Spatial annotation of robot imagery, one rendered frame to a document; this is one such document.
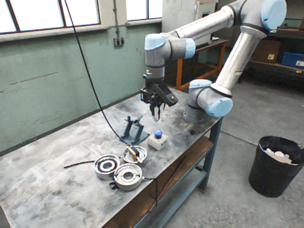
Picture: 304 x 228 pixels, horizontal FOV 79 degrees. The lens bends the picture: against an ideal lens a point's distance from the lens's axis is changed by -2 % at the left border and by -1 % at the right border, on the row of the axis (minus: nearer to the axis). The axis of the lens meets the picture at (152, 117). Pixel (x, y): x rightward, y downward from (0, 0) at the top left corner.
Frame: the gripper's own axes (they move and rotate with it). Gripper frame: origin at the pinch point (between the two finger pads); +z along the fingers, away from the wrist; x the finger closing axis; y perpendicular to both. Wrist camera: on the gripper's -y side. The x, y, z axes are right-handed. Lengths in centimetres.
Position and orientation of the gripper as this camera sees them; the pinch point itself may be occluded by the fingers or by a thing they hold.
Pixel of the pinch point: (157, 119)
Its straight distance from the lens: 84.4
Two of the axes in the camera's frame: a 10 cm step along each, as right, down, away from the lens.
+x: -6.8, 3.9, -6.2
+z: 0.0, 8.4, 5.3
